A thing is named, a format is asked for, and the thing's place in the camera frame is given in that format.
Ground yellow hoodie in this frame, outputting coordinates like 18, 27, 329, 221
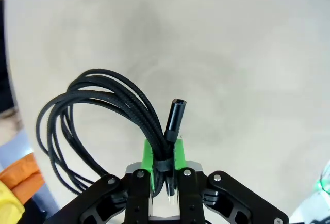
0, 180, 26, 224

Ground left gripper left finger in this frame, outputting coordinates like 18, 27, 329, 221
45, 139, 156, 224

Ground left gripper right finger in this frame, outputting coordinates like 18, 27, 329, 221
174, 138, 290, 224

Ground orange shorts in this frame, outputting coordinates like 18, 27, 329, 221
0, 153, 46, 204

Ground thin black braided cable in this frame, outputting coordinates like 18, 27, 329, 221
37, 68, 188, 205

